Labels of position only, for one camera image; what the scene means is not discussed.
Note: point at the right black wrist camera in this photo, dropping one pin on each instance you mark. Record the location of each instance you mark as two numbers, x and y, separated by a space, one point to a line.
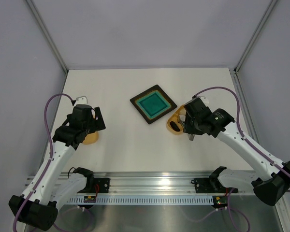
196 107

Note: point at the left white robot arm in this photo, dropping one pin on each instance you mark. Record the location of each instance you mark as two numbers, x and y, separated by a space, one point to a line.
40 202

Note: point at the white rice ball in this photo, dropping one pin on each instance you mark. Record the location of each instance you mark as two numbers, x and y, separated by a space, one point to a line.
182 112

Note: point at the white slotted cable duct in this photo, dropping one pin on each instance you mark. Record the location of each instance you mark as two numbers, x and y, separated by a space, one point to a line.
141 200

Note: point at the orange lunch box base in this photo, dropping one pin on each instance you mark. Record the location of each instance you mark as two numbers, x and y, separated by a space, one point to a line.
174 118

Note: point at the left aluminium frame post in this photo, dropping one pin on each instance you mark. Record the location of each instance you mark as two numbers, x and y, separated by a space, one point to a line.
47 36

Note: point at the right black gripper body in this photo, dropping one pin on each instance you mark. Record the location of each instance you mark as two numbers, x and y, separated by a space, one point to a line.
192 126

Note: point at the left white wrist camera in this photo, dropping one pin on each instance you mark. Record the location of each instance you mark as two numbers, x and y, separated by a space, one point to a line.
81 100

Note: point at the metal tongs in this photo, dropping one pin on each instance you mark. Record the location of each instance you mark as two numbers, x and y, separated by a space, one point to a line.
181 121

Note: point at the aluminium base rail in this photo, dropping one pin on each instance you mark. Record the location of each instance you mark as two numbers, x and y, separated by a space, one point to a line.
148 183

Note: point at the orange lunch box lid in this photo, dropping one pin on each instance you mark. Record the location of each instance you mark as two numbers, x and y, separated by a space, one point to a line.
92 133

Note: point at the black seaweed piece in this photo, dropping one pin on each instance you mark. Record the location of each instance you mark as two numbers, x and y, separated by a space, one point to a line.
174 126

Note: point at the square teal black plate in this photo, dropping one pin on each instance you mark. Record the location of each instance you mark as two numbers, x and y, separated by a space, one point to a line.
153 104

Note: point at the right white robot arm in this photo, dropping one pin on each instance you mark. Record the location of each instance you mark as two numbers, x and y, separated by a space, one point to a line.
271 178

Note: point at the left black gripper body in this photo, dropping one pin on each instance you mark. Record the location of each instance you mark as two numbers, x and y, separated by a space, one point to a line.
91 125

